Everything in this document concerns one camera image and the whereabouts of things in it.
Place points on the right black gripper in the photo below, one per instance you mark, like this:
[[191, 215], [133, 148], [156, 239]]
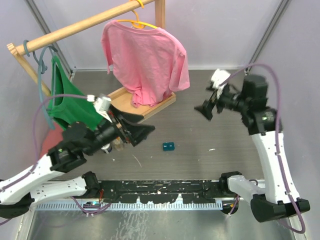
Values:
[[205, 109]]

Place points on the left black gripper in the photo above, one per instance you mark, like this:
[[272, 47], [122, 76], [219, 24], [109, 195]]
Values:
[[129, 131]]

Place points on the teal pill box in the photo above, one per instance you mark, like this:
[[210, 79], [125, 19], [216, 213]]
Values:
[[168, 146]]

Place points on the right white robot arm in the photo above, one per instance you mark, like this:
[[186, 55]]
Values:
[[279, 198]]

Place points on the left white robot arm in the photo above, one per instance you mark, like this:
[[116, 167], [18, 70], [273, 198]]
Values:
[[30, 188]]

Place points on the wooden clothes rack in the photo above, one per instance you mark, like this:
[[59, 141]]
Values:
[[120, 98]]

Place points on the pink t-shirt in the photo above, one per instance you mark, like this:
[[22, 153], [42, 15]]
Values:
[[151, 64]]

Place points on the green tank top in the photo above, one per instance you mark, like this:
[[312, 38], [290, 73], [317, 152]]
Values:
[[67, 110]]

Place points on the red folded cloth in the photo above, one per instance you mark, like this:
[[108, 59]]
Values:
[[53, 137]]

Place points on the yellow plastic hanger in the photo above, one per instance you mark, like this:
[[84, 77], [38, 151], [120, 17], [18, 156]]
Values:
[[136, 23]]

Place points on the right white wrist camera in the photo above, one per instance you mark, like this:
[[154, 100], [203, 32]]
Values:
[[217, 81]]

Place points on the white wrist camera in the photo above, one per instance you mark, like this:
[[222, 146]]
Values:
[[217, 81], [101, 104]]

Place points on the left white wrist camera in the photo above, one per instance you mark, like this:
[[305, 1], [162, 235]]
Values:
[[101, 104]]

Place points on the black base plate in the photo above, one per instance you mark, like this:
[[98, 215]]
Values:
[[159, 191]]

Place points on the white slotted cable duct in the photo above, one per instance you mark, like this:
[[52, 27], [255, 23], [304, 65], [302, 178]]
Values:
[[69, 205]]

